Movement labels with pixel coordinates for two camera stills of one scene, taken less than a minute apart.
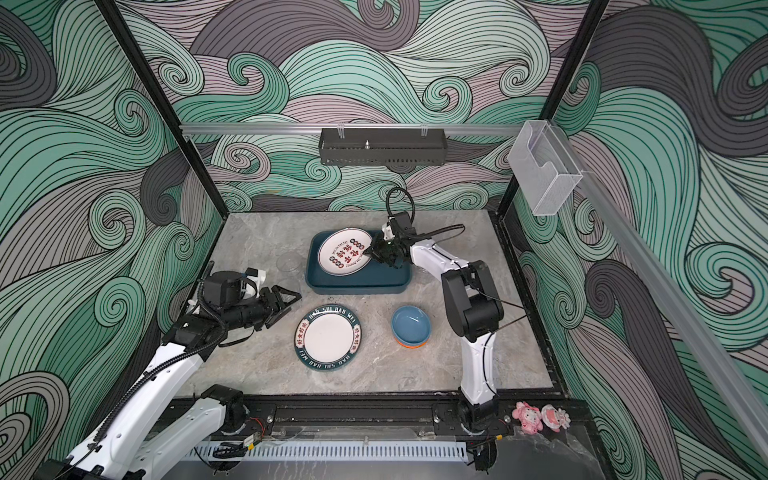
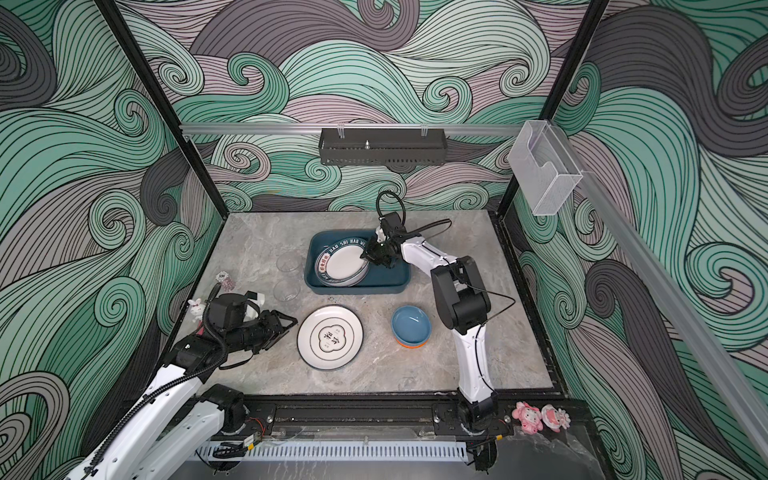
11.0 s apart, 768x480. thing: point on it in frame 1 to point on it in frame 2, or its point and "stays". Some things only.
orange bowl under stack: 412,346 stays
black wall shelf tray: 383,146 stays
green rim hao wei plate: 328,337 to 339,263
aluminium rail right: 732,385 stays
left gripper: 277,299 to 273,328
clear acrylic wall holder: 545,170 stays
